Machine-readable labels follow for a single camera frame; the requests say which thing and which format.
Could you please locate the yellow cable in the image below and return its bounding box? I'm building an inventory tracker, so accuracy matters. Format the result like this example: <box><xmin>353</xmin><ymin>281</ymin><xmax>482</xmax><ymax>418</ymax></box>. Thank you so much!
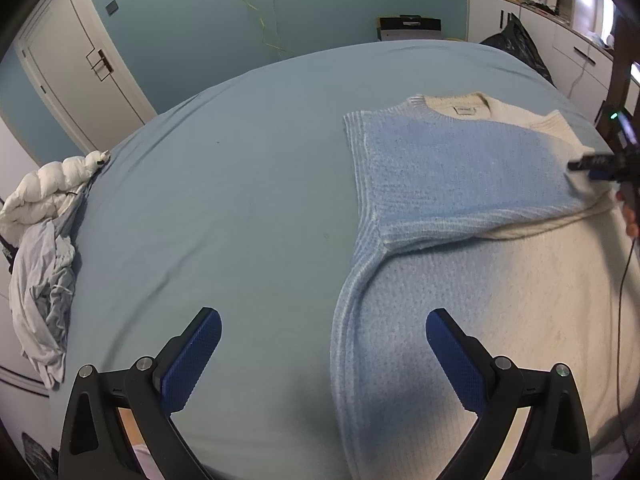
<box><xmin>238</xmin><ymin>0</ymin><xmax>289</xmax><ymax>53</ymax></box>

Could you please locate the light blue bed sheet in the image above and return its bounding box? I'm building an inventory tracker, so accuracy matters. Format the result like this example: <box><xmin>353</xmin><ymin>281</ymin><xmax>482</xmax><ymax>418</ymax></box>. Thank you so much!
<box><xmin>50</xmin><ymin>40</ymin><xmax>602</xmax><ymax>479</ymax></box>

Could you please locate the grey wall switch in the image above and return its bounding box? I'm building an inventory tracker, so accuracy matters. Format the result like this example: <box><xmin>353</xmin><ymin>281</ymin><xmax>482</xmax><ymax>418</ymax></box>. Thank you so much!
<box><xmin>105</xmin><ymin>0</ymin><xmax>118</xmax><ymax>16</ymax></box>

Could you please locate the cream and blue knit sweater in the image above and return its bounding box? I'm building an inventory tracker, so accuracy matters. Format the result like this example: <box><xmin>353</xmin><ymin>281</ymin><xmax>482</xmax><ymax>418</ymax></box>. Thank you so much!
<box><xmin>331</xmin><ymin>92</ymin><xmax>639</xmax><ymax>479</ymax></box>

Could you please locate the white bedroom door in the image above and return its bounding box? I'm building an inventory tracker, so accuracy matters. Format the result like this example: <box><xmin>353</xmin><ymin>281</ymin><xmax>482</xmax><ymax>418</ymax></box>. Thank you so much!
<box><xmin>14</xmin><ymin>0</ymin><xmax>156</xmax><ymax>153</ymax></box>

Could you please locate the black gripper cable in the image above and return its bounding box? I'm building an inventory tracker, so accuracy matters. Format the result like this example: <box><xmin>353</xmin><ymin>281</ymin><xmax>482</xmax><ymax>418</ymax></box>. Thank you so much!
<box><xmin>615</xmin><ymin>238</ymin><xmax>640</xmax><ymax>456</ymax></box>

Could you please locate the grey crumpled garment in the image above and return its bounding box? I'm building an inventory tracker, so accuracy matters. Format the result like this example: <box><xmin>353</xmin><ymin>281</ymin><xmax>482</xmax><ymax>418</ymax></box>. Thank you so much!
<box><xmin>9</xmin><ymin>195</ymin><xmax>85</xmax><ymax>389</ymax></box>

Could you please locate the person's right hand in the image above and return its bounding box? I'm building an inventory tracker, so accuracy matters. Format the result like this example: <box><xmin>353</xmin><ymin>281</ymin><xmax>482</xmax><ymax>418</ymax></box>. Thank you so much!
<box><xmin>616</xmin><ymin>191</ymin><xmax>639</xmax><ymax>240</ymax></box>

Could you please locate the white drawer cabinet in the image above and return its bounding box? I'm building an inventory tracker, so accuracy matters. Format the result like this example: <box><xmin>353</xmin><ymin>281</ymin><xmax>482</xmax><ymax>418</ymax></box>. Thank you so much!
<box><xmin>466</xmin><ymin>0</ymin><xmax>614</xmax><ymax>122</ymax></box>

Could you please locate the black plastic bag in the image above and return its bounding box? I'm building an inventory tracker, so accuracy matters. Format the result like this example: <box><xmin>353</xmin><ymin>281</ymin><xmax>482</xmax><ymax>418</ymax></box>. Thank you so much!
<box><xmin>482</xmin><ymin>13</ymin><xmax>553</xmax><ymax>84</ymax></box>

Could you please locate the black and white box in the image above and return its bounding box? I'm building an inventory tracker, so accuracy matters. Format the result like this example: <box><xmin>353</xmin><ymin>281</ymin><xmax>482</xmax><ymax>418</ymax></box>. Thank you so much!
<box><xmin>376</xmin><ymin>14</ymin><xmax>442</xmax><ymax>41</ymax></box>

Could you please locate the white puffy duvet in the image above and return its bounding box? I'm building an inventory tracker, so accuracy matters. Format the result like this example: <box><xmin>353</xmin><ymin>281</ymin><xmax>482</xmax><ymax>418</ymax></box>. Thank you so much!
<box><xmin>1</xmin><ymin>151</ymin><xmax>111</xmax><ymax>247</ymax></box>

